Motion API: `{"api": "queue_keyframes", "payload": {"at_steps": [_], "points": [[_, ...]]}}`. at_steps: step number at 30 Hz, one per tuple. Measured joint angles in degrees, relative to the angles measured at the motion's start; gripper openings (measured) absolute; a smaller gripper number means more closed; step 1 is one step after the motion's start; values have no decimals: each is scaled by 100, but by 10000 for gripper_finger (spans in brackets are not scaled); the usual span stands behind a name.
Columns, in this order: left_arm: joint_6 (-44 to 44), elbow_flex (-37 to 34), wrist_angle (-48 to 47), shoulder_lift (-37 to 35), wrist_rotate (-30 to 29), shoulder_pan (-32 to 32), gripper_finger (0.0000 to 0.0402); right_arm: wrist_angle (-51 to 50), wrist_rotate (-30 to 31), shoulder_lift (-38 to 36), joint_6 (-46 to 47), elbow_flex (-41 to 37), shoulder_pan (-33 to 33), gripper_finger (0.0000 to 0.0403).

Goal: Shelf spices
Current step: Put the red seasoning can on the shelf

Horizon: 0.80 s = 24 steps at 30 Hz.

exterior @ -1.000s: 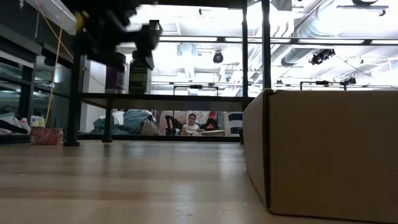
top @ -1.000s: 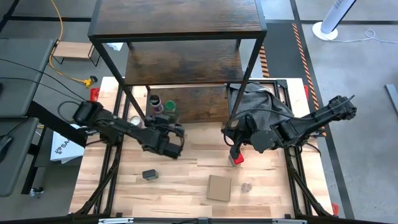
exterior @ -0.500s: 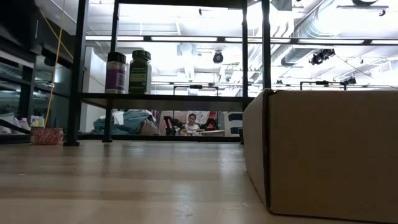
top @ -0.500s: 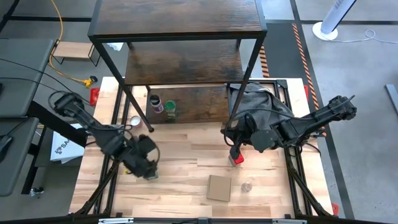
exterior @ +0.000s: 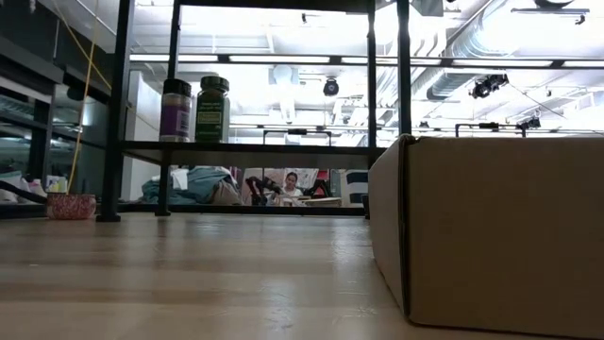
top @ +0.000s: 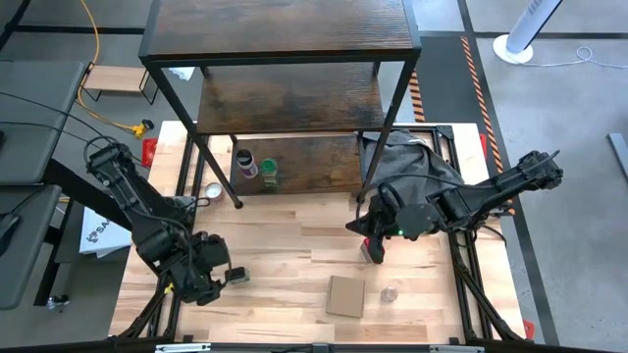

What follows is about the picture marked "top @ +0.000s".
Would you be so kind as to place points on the red smoked paprika tin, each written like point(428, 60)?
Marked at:
point(366, 244)

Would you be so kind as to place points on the white crumpled paper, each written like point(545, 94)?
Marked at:
point(182, 73)

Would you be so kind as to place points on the yellow plug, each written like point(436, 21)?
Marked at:
point(140, 130)

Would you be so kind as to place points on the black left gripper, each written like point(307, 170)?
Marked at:
point(212, 257)

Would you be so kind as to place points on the brown cardboard box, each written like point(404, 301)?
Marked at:
point(346, 296)

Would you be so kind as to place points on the grey cloth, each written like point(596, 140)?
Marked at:
point(407, 157)

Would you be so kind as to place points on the white printed paper bag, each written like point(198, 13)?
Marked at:
point(100, 235)

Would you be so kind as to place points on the oregano glass jar green lid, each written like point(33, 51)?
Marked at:
point(268, 166)

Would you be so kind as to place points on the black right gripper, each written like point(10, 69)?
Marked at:
point(375, 218)

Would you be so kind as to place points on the three-tier wood metal shelf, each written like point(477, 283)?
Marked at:
point(279, 24)

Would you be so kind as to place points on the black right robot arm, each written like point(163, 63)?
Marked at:
point(490, 191)

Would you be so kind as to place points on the small black box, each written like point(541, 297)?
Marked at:
point(240, 276)

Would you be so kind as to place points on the small metal clip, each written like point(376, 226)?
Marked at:
point(58, 302)

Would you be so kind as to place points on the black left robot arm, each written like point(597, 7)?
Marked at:
point(122, 186)

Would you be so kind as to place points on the white tower fan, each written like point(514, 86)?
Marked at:
point(530, 24)

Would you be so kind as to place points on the small clear glass jar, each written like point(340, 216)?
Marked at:
point(389, 294)

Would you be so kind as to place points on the black aluminium table frame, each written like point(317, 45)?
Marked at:
point(447, 132)

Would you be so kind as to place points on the grey desk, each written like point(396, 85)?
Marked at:
point(34, 147)
point(19, 274)

